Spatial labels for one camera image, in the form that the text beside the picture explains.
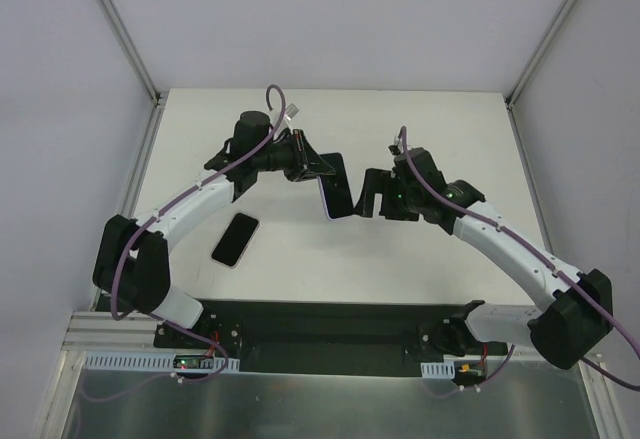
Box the right aluminium frame post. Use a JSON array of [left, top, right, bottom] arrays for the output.
[[505, 0, 580, 111]]

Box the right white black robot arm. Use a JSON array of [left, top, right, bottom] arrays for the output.
[[355, 147, 613, 369]]

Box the left white slotted cable duct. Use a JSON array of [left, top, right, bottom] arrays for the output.
[[84, 352, 240, 374]]

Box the left aluminium frame post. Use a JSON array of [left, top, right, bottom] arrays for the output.
[[96, 0, 162, 105]]

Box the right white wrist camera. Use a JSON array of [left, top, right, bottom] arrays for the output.
[[388, 135, 404, 157]]

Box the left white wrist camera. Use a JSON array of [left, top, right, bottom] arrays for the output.
[[269, 103, 300, 129]]

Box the aluminium frame post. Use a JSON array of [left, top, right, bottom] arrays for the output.
[[96, 0, 162, 105], [505, 0, 580, 111]]

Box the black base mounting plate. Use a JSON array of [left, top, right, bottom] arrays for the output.
[[94, 294, 516, 374]]

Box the white slotted cable duct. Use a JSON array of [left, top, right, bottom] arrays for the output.
[[420, 360, 456, 380], [84, 352, 240, 374]]

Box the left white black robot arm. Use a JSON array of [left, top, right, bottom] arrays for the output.
[[92, 104, 334, 348]]

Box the right white slotted cable duct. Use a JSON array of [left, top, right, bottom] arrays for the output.
[[420, 360, 456, 380]]

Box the phone in clear purple case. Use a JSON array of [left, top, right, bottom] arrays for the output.
[[210, 213, 260, 268]]

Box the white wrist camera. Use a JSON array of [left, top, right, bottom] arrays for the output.
[[269, 103, 300, 129], [388, 135, 404, 157]]

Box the phone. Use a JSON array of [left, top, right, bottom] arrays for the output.
[[319, 152, 354, 220], [210, 213, 260, 268]]

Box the aluminium extrusion rail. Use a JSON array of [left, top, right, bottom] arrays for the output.
[[62, 311, 167, 350]]

